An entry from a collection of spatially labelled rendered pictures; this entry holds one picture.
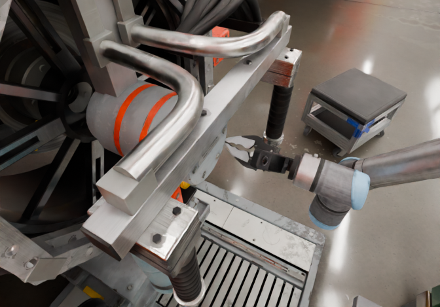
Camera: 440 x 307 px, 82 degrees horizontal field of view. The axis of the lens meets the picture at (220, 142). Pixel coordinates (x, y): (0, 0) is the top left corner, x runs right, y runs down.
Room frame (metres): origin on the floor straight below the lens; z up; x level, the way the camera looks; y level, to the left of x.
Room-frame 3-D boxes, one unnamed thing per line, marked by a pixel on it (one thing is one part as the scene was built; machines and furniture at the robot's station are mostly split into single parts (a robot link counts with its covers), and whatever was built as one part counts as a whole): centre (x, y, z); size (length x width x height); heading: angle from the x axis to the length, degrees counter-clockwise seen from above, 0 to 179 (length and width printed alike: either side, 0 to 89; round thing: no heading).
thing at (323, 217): (0.37, -0.31, 0.51); 0.12 x 0.09 x 0.12; 139
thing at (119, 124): (0.32, 0.11, 0.85); 0.21 x 0.14 x 0.14; 62
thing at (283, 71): (0.41, -0.09, 0.93); 0.09 x 0.05 x 0.05; 62
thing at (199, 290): (0.10, 0.04, 0.83); 0.04 x 0.04 x 0.16
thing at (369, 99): (1.18, -0.77, 0.17); 0.43 x 0.36 x 0.34; 125
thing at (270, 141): (0.40, -0.12, 0.83); 0.04 x 0.04 x 0.16
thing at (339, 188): (0.36, -0.30, 0.62); 0.12 x 0.09 x 0.10; 62
